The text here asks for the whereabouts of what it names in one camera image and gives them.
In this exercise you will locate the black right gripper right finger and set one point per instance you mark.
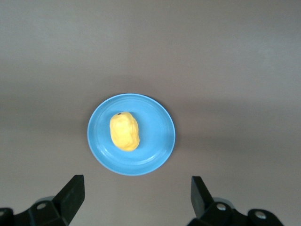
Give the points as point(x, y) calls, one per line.
point(202, 202)

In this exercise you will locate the yellow potato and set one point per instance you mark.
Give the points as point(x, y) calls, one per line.
point(124, 131)

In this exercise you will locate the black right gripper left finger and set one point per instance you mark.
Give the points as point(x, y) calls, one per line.
point(68, 200)

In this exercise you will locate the blue round plate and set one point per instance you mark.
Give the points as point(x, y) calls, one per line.
point(155, 146)

